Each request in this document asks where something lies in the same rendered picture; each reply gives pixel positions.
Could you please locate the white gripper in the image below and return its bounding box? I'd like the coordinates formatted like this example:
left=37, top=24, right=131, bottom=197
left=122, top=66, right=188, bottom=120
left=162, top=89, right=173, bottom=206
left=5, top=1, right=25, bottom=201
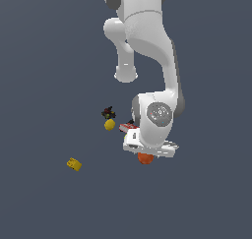
left=122, top=128, right=180, bottom=158

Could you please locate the orange round fruit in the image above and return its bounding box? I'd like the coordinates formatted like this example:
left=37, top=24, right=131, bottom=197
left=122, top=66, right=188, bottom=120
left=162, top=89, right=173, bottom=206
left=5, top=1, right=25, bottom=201
left=137, top=152, right=155, bottom=165

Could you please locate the red and white box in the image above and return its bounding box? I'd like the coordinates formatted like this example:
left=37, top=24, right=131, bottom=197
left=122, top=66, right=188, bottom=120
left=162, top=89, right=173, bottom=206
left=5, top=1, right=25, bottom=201
left=118, top=121, right=140, bottom=134

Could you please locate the yellow lemon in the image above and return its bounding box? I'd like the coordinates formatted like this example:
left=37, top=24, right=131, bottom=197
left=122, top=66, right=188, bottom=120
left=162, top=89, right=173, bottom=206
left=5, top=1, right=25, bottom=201
left=103, top=118, right=116, bottom=132

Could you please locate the dark multicoloured toy figure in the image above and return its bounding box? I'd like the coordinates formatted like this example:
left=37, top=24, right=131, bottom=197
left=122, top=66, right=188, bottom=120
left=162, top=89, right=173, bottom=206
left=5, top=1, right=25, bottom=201
left=100, top=105, right=117, bottom=120

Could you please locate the yellow box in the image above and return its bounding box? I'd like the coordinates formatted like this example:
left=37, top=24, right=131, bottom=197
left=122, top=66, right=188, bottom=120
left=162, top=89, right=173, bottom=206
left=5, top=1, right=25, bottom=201
left=66, top=157, right=83, bottom=172

